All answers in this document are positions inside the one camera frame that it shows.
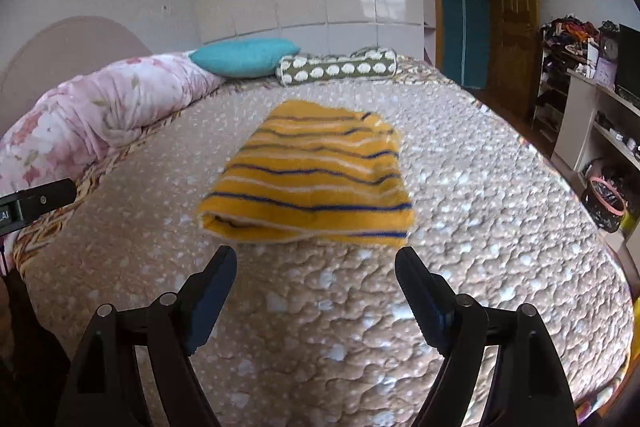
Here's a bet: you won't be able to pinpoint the black television screen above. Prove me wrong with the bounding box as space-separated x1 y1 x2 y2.
614 24 640 100

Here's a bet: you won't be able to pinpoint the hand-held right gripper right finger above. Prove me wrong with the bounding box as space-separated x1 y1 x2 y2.
395 247 578 427

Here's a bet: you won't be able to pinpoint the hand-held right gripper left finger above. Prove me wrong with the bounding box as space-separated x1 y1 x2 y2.
55 245 238 427

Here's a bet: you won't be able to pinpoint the geometric patterned blanket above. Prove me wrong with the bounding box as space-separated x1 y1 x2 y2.
12 107 201 273

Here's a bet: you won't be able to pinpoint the teal pillow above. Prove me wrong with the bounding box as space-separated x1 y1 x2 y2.
190 38 301 79

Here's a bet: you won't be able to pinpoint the dark table clock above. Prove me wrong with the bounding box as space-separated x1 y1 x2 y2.
597 22 621 60

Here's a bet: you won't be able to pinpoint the wooden door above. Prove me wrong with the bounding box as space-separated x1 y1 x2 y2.
492 0 543 122

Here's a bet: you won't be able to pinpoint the white desk unit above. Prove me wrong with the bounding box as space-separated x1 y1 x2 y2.
552 69 640 258

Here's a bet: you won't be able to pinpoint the yellow striped sweater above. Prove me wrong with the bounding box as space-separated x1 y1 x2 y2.
195 101 416 250

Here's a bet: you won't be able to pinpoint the teal curtain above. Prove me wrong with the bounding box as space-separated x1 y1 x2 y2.
435 0 491 90

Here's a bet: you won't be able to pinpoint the pink floral quilt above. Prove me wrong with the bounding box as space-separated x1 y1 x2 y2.
0 52 226 202

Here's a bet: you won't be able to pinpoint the beige dotted quilted bedspread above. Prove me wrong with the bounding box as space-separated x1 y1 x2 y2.
12 54 636 427

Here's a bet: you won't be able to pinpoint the green bolster pillow white pattern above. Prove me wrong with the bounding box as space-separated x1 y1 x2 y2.
276 48 398 86

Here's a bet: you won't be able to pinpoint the dark basket pink rim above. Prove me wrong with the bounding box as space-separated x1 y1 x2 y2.
580 159 628 233

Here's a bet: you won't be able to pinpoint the pink rounded headboard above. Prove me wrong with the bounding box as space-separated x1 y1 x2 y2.
0 16 153 138

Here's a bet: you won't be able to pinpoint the cluttered storage shelf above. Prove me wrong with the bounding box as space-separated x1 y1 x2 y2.
530 18 601 145

